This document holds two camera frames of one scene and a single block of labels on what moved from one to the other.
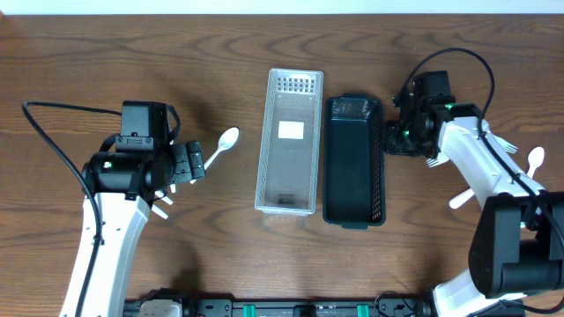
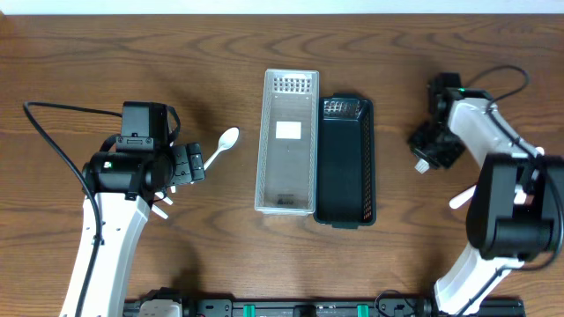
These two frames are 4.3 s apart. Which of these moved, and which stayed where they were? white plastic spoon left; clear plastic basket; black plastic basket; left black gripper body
Moved: black plastic basket
Stayed: white plastic spoon left; left black gripper body; clear plastic basket
